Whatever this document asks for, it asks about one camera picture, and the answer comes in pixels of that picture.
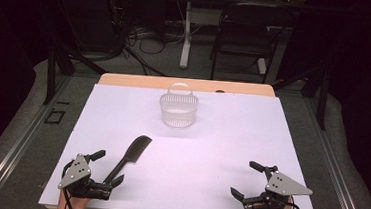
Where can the aluminium floor rail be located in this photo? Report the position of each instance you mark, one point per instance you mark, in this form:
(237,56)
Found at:
(20,145)
(339,170)

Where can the white plastic basket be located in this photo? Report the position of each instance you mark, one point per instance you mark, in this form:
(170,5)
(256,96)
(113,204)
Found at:
(178,109)

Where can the person's left hand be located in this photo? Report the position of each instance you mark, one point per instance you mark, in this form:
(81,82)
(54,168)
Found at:
(77,204)

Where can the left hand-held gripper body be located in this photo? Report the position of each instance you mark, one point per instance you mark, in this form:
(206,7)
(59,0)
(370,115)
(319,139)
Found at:
(76,171)

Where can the black folding chair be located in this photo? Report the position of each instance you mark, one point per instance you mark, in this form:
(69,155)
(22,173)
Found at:
(245,39)

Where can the black metal stand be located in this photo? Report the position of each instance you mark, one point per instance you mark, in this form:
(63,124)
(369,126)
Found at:
(51,74)
(323,102)

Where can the wooden desk with white legs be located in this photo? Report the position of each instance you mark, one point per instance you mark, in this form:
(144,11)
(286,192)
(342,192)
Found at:
(186,34)

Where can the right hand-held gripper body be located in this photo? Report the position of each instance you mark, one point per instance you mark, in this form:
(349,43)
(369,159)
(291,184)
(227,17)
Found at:
(282,186)

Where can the wooden table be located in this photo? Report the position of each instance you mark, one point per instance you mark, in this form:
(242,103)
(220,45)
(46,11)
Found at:
(135,80)

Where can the white table mat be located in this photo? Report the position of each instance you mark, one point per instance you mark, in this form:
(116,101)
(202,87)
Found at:
(186,158)

